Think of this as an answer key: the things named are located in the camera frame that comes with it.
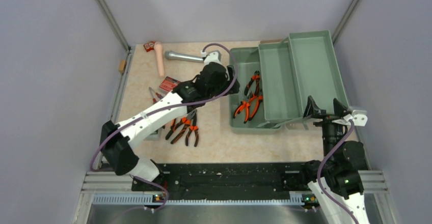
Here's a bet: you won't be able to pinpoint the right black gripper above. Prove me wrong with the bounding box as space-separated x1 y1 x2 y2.
303 95 348 160

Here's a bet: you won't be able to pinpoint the orange black cutting pliers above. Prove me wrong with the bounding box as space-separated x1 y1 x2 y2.
244 70 260 96

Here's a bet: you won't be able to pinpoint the orange black combination pliers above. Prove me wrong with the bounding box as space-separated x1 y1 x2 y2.
232 94 263 124

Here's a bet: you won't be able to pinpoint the green plastic tool box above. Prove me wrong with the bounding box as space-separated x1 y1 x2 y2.
229 30 349 134

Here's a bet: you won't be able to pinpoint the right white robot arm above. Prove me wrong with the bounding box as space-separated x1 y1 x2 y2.
299 96 370 223

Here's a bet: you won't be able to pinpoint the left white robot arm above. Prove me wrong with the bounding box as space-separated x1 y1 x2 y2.
99 51 239 190

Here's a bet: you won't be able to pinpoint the orange black small pliers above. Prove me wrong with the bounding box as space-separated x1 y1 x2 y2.
185 114 200 147

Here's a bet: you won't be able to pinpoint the red labelled small box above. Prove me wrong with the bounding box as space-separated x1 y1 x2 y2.
159 76 180 93

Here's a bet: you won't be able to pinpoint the silver metal microphone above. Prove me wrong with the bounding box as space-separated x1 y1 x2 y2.
164 50 204 63

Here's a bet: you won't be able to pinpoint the small red card box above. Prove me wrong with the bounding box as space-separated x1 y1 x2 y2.
143 41 156 52

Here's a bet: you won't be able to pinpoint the clear green small case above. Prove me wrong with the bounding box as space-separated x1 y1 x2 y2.
145 130 160 141

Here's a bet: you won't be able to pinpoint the small wooden block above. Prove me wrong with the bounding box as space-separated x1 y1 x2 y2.
118 60 127 74

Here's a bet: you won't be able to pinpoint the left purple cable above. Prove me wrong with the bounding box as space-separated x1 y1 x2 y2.
89 43 239 213

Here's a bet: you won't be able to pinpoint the red handled screwdriver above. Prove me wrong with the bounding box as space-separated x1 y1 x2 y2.
149 87 157 104

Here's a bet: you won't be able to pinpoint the beige wooden handle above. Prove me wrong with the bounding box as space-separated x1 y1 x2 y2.
154 41 165 78

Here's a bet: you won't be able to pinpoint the black mounting base rail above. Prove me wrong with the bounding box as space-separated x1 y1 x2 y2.
129 161 333 203

